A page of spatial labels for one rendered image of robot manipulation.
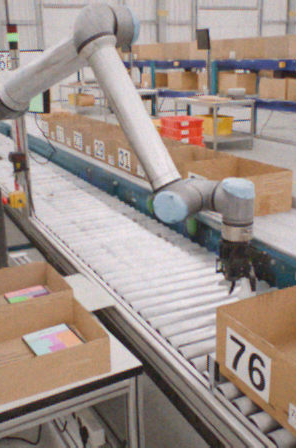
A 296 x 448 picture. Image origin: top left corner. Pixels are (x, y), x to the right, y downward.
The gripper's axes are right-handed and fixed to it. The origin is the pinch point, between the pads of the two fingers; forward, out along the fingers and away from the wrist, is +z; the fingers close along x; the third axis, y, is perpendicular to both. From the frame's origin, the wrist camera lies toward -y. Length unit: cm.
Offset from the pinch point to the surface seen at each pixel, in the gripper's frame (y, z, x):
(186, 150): -53, -22, -125
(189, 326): 16.7, 6.1, -2.8
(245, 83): -476, -19, -656
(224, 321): 22.8, -9.6, 24.4
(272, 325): 4.8, -2.0, 20.2
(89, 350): 52, -2, 10
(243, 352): 22.8, -5.4, 32.3
